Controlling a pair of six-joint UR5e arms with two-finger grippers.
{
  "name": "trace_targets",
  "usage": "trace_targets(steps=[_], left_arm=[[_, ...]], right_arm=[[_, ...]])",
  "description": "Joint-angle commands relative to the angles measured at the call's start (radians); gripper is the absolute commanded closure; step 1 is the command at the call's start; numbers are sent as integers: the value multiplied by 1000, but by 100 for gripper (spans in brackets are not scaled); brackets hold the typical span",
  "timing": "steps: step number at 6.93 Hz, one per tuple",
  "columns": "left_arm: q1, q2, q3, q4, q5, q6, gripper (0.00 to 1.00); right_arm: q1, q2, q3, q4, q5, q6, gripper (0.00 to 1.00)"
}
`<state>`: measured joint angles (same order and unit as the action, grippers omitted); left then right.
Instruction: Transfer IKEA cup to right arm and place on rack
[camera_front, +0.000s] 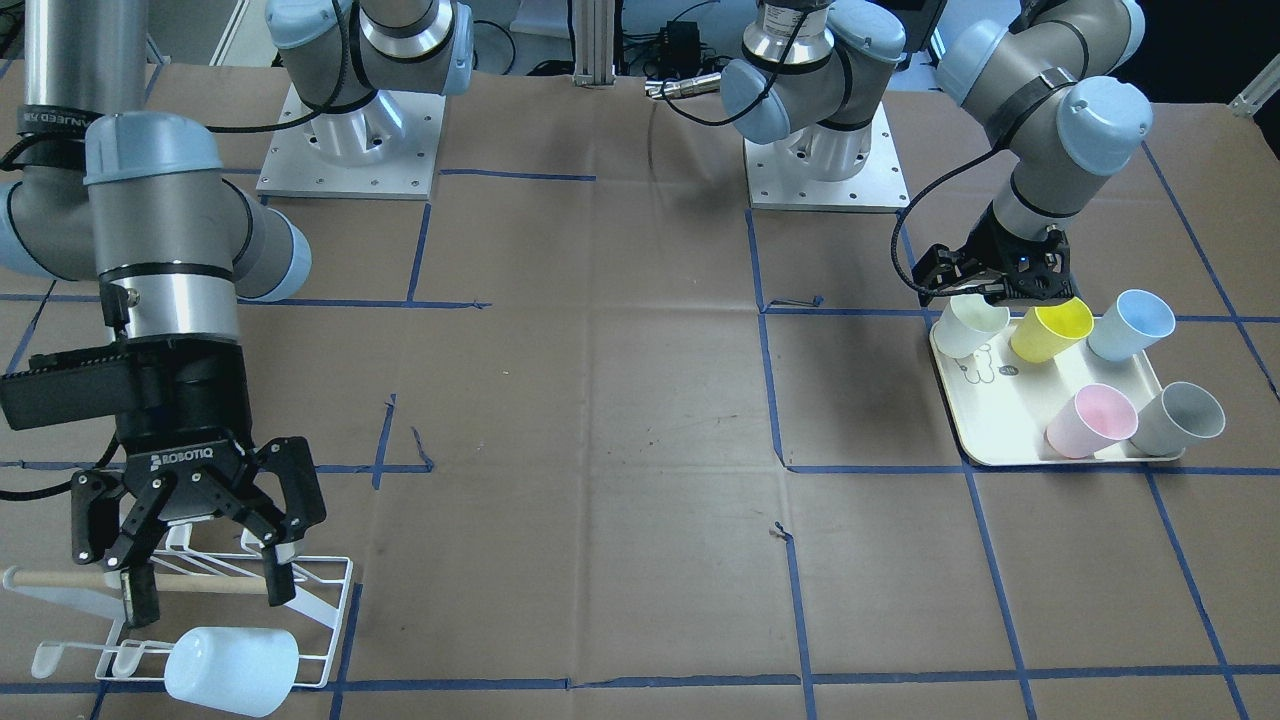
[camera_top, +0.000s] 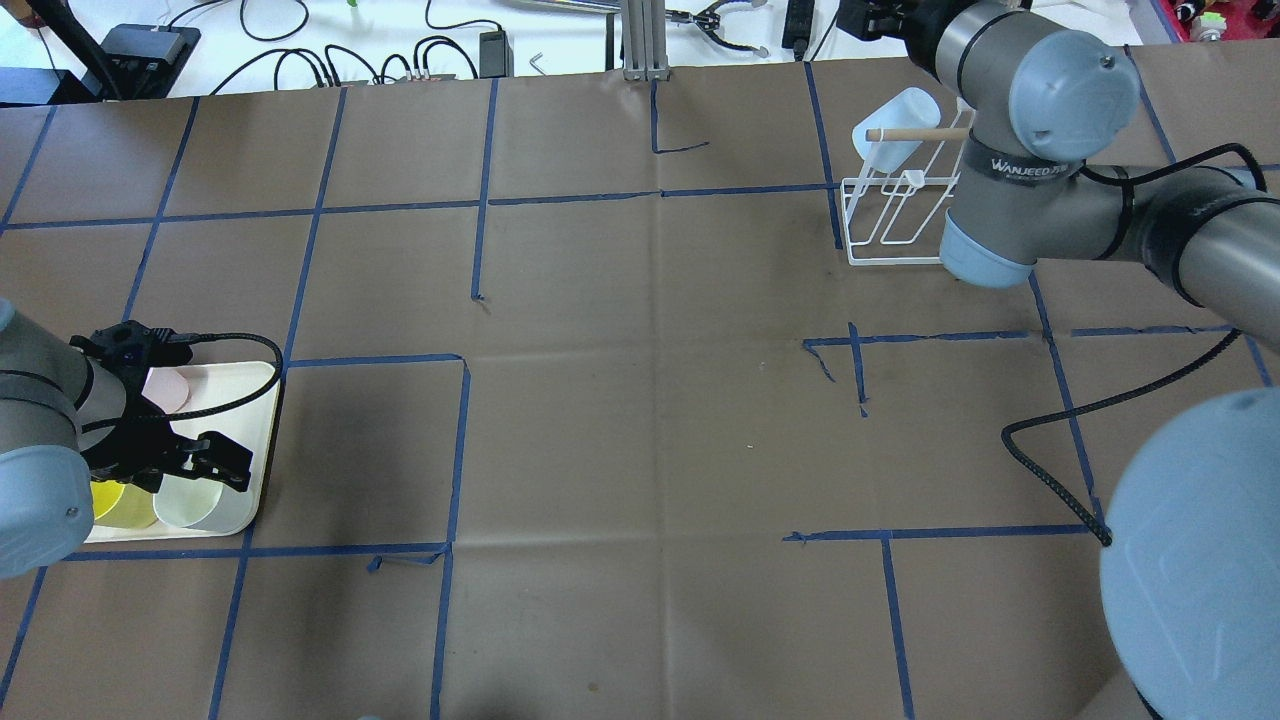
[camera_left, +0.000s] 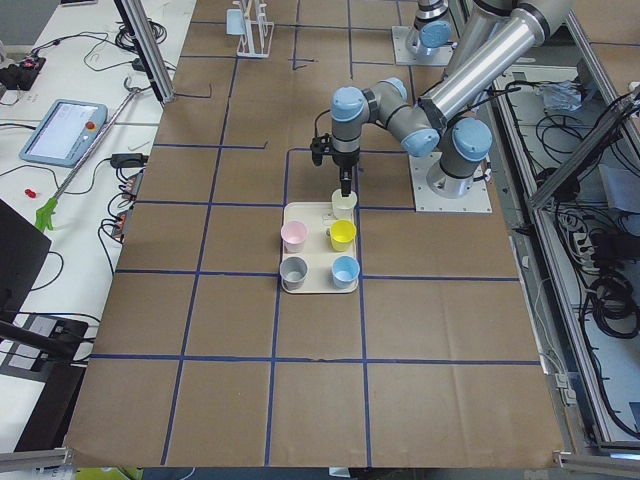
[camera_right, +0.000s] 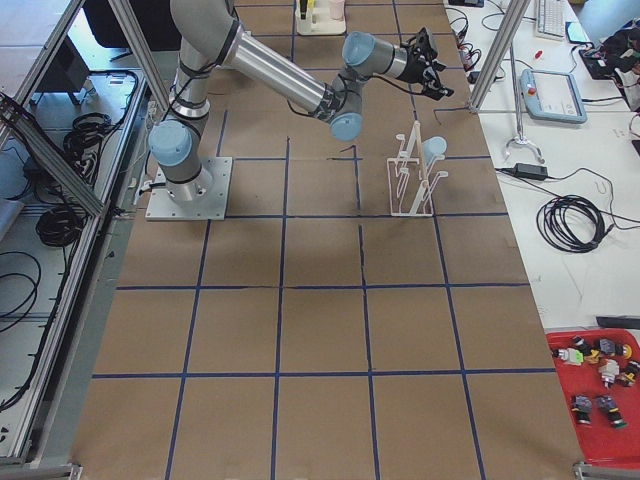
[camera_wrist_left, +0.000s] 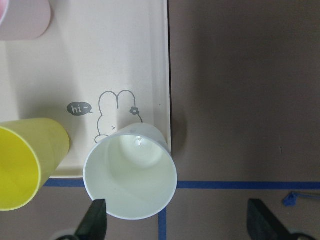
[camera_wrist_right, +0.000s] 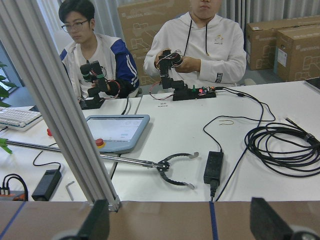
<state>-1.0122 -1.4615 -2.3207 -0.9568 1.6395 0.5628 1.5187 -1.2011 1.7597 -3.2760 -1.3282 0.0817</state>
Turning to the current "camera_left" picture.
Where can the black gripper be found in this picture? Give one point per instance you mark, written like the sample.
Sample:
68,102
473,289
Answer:
344,160

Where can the light blue plastic cup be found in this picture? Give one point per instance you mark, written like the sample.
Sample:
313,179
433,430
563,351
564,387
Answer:
235,22

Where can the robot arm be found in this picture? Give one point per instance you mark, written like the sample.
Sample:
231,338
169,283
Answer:
496,34
431,28

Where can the pale green plastic cup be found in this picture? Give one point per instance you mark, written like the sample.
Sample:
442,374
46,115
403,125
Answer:
343,206

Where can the yellow plastic cup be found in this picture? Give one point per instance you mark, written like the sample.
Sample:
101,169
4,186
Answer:
342,234

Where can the pink plastic cup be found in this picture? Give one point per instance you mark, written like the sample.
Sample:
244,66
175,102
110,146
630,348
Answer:
293,235

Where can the grey plastic cup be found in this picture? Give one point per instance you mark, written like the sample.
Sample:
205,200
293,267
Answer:
293,272

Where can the cream plastic tray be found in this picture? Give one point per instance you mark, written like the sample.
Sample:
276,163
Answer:
318,253

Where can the black power adapter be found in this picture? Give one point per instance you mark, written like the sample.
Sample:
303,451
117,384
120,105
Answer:
128,160

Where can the blue teach pendant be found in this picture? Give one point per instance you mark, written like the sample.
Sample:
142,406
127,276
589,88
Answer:
66,132

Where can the metal reacher grabber tool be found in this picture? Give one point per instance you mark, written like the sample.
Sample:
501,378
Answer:
44,214

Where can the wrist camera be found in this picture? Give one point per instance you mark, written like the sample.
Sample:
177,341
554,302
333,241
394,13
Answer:
320,147

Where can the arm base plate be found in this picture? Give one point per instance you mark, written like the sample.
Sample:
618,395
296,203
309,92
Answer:
436,192
409,51

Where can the white wire cup rack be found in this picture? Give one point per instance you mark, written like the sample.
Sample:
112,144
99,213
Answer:
257,40

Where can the aluminium frame post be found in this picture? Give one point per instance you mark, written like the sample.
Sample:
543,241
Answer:
137,24

